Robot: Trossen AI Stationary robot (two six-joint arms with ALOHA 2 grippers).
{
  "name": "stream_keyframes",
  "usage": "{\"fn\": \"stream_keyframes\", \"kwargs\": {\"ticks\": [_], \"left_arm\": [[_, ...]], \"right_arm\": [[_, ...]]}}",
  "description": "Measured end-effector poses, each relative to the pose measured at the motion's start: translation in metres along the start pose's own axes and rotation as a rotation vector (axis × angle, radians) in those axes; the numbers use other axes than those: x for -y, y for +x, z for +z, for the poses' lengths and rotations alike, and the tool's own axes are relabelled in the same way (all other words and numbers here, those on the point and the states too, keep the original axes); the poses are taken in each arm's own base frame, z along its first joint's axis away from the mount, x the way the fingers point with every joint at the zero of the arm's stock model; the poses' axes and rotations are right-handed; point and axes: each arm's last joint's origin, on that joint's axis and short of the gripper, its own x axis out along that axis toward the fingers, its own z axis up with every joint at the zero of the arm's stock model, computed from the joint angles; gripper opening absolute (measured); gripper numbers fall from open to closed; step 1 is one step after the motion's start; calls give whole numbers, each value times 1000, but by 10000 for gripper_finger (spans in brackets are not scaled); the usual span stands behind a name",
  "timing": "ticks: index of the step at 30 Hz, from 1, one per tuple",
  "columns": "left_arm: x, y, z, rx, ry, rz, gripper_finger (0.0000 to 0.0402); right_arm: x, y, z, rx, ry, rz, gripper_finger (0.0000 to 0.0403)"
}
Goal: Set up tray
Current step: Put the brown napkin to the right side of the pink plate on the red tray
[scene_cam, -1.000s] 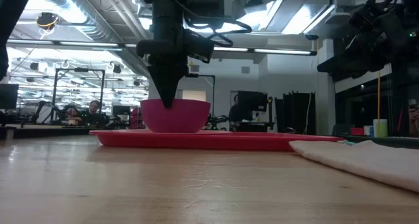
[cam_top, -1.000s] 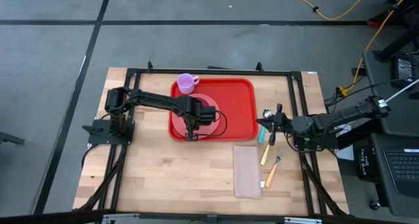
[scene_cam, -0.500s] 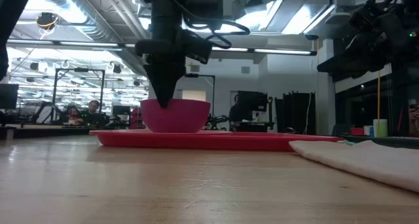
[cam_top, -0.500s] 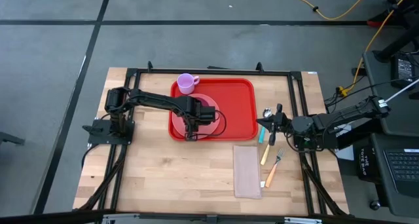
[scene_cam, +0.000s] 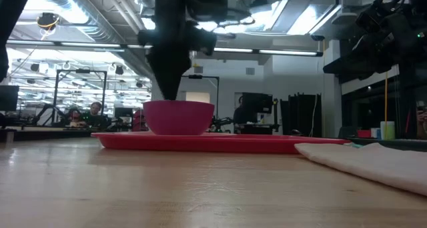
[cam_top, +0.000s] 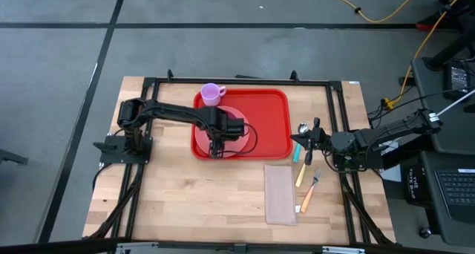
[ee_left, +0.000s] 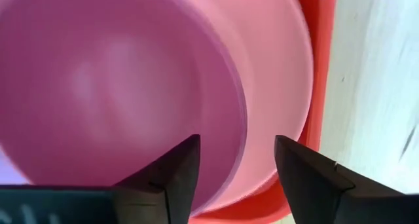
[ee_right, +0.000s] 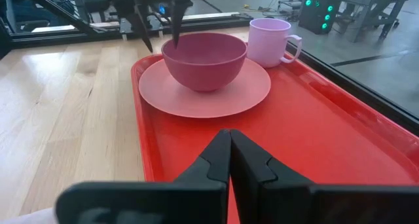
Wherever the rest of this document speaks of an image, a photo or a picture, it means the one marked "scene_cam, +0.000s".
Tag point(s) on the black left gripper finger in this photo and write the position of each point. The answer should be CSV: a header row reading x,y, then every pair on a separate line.
x,y
161,71
178,71

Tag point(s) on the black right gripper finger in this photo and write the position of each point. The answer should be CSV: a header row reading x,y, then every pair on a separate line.
x,y
353,66

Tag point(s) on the magenta plastic bowl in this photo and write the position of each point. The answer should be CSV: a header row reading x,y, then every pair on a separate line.
x,y
178,118

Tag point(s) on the beige napkin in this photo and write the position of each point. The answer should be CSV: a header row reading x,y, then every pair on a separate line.
x,y
373,164

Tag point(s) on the background black robot arm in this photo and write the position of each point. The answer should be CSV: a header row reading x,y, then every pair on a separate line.
x,y
221,123

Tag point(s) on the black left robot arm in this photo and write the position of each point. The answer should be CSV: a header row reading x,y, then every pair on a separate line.
x,y
13,24

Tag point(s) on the red plastic tray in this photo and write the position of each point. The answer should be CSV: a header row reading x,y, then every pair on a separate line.
x,y
233,144

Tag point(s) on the small red box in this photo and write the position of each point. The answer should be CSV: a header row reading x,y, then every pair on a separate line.
x,y
364,133

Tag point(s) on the green and white cup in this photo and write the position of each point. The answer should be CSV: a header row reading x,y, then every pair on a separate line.
x,y
387,130

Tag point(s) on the black curtain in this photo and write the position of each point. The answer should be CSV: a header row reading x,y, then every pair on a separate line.
x,y
300,116

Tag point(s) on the person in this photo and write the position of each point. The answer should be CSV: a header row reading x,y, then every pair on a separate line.
x,y
241,114
95,116

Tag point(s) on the long ceiling light bar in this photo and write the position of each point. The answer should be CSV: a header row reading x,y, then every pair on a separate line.
x,y
267,51

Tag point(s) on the large black monitor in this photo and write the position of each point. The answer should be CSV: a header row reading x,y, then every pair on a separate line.
x,y
260,103

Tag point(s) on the person's hand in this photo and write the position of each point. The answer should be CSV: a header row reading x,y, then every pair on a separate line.
x,y
422,121

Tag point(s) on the small black monitor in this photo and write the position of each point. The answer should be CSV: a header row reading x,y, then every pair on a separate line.
x,y
8,98

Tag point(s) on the black gantry frame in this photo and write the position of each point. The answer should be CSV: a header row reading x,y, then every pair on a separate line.
x,y
56,84
217,94

